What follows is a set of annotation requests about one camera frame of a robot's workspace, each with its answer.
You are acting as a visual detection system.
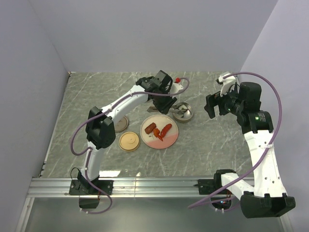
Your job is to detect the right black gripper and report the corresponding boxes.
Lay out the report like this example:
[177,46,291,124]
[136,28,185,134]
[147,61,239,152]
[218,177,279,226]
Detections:
[204,83,244,118]

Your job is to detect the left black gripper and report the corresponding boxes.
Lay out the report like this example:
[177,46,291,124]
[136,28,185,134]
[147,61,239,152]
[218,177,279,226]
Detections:
[153,88,178,115]

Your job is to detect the metal tongs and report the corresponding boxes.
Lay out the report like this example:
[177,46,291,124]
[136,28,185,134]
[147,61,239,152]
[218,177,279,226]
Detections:
[147,105,190,116]

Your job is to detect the red sausage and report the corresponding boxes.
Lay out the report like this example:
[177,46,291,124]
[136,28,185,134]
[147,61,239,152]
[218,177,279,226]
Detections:
[160,123,172,138]

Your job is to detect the orange carrot piece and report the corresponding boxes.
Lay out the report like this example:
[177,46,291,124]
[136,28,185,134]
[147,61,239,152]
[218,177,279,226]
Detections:
[153,128,163,141]

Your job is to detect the brown meat slice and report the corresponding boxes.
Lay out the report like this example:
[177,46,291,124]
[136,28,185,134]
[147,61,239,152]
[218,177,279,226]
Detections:
[144,123,156,134]

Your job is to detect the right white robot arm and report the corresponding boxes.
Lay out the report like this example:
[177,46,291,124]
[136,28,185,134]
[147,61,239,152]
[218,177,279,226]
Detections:
[204,82,296,218]

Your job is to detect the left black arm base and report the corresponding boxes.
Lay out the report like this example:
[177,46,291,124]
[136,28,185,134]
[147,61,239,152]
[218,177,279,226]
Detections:
[69,178,113,211]

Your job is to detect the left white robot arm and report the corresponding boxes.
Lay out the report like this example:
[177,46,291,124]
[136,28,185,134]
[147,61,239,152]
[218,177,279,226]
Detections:
[80,71,186,194]

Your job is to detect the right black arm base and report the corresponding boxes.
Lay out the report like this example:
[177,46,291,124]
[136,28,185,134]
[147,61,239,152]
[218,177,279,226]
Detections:
[196,179,232,210]

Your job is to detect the right round metal tin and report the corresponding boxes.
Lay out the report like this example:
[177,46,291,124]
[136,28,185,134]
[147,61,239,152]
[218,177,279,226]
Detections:
[172,102,194,123]

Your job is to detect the pink white round plate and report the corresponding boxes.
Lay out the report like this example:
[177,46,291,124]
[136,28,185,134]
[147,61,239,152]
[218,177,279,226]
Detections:
[140,115,179,149]

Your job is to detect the dark brown round lid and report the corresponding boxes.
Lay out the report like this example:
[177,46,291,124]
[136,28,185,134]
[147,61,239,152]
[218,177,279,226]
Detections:
[114,116,129,133]

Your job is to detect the tan round lid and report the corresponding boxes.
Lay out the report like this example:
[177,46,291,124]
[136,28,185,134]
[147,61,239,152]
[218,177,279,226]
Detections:
[119,131,140,152]

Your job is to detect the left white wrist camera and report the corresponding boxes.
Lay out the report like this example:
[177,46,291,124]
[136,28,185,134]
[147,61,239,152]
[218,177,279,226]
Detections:
[169,77,183,94]

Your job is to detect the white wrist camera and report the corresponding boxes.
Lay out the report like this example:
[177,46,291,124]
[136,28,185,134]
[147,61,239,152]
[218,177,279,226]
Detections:
[216,72,238,97]
[169,77,183,94]

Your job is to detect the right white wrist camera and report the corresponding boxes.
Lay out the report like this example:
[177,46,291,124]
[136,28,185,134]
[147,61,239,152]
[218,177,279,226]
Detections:
[216,72,238,97]

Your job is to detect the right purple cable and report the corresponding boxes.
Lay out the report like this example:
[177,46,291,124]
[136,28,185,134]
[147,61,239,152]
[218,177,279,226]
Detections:
[187,72,282,210]

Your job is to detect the aluminium rail frame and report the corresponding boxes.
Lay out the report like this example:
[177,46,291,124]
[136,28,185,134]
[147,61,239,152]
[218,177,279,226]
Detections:
[14,176,294,232]

